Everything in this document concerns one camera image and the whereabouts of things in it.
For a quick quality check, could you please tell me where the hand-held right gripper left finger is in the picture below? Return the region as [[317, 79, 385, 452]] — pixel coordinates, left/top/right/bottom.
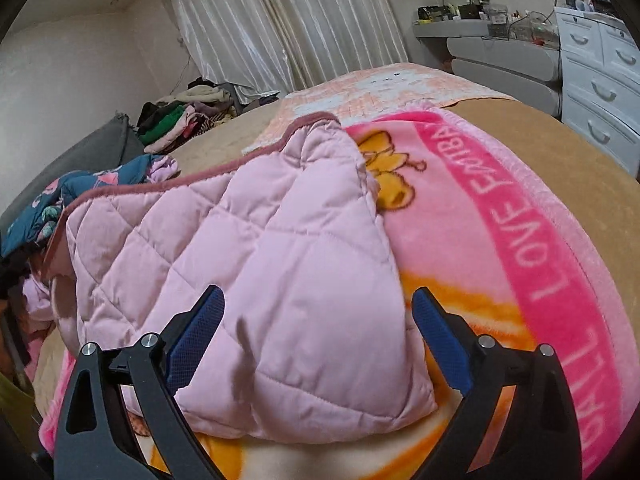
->
[[52, 285, 226, 480]]

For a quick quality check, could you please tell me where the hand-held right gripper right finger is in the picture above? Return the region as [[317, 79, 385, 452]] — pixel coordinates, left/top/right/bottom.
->
[[411, 287, 583, 480]]

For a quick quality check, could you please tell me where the pink quilted jacket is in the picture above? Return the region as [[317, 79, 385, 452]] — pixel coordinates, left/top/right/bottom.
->
[[22, 112, 438, 446]]

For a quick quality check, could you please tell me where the pile of folded clothes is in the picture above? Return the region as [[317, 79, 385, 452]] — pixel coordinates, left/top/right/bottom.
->
[[135, 77, 241, 156]]

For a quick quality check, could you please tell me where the pink printed blanket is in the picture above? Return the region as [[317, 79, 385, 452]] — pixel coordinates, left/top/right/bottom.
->
[[37, 102, 640, 480]]

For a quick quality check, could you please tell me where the light pink floral garment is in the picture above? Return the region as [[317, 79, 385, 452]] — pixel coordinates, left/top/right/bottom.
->
[[145, 155, 181, 183]]

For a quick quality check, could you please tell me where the blue floral garment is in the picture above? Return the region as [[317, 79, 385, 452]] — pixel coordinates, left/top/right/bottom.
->
[[0, 154, 161, 258]]

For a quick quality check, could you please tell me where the tan bed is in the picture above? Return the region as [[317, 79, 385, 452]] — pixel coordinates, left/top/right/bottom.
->
[[30, 95, 640, 411]]

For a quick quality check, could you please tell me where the grey cushion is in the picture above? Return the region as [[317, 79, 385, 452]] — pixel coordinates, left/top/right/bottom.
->
[[0, 115, 146, 231]]

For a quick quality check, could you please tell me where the peach patterned blanket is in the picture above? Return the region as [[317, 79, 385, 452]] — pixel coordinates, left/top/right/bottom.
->
[[242, 62, 516, 156]]

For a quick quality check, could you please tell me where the grey desk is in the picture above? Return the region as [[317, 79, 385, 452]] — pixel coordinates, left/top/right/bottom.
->
[[412, 20, 563, 118]]

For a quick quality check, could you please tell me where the white chest of drawers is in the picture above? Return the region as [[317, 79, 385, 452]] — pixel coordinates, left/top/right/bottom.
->
[[554, 5, 640, 181]]

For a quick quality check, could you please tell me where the white curtain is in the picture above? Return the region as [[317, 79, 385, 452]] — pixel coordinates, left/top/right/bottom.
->
[[162, 0, 411, 106]]

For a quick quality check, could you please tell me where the clutter of small electronics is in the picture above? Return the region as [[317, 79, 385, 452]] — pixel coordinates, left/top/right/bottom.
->
[[415, 0, 561, 43]]

